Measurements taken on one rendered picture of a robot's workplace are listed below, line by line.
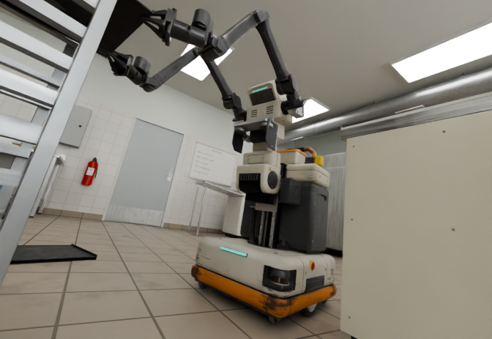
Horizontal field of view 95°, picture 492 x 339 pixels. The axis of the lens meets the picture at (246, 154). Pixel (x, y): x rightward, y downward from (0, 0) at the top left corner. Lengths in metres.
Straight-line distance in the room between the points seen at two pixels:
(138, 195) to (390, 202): 4.55
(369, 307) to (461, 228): 0.39
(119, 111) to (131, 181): 1.39
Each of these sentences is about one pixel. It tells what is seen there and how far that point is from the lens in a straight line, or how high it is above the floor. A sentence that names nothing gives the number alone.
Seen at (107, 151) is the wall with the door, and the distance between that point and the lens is 4.97.
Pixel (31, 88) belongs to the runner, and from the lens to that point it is 0.65.
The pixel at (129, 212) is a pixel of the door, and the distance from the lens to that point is 5.00.
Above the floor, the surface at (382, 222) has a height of 0.48.
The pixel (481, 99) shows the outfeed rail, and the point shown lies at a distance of 1.03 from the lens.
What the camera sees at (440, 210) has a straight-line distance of 0.93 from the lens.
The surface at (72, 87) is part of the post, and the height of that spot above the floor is 0.63.
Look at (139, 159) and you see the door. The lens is 5.04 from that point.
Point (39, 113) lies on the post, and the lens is 1.08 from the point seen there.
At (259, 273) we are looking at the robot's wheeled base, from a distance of 1.17.
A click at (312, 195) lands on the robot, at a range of 1.41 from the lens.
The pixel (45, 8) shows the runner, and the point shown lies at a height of 0.78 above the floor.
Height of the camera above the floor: 0.42
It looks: 16 degrees up
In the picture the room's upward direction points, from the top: 9 degrees clockwise
